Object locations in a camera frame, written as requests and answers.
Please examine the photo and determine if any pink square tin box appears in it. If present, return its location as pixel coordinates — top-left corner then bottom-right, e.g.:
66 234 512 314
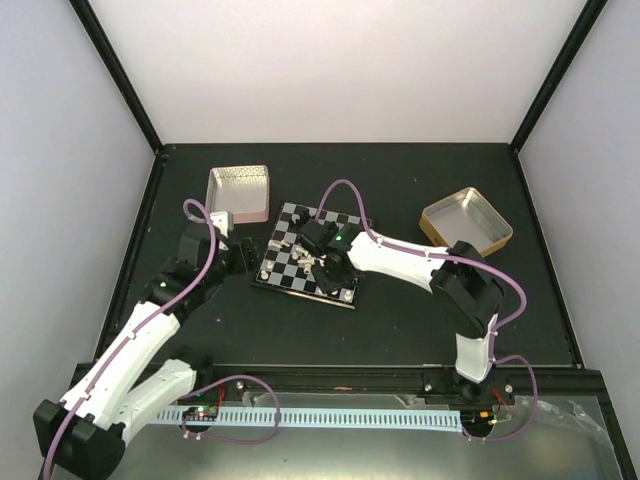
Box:
205 165 270 224

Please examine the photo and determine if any black and silver chessboard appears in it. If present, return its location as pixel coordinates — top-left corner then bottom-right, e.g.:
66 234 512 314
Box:
252 202 358 310

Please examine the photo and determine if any small circuit board right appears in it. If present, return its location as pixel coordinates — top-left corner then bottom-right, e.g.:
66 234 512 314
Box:
461 411 514 427

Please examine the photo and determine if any small circuit board left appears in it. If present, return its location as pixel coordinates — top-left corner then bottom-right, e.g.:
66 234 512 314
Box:
182 406 219 422

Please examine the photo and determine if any gold rectangular tin lid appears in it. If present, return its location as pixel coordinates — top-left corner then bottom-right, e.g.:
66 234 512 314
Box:
419 187 514 257

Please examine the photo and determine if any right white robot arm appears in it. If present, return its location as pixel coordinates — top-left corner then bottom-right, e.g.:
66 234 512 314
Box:
297 220 504 403

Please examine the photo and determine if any small circuit board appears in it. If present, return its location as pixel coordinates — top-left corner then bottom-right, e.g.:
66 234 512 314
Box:
182 406 219 422
461 411 514 427

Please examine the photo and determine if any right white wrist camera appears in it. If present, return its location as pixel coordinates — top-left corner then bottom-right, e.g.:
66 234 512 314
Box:
296 219 338 257

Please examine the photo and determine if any pale blue cable duct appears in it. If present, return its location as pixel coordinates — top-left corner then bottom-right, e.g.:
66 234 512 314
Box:
151 405 462 433

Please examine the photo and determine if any pile of black chess pieces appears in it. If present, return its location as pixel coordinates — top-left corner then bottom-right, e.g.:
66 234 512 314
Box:
289 208 311 231

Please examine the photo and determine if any black frame post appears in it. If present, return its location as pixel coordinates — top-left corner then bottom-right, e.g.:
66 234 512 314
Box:
68 0 163 154
510 0 608 154

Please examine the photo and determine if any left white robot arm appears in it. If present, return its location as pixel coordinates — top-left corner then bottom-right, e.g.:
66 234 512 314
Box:
33 223 260 479

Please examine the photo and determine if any black mounting rail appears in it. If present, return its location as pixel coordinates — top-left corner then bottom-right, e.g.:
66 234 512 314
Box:
200 363 606 404

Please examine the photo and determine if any black frame post left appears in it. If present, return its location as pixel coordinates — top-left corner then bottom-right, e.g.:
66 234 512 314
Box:
68 0 163 154

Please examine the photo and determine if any pile of white chess pieces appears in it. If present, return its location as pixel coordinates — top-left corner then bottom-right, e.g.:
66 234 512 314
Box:
267 240 323 274

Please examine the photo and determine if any black frame post right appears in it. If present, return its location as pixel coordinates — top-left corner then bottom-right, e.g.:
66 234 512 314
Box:
510 0 608 154

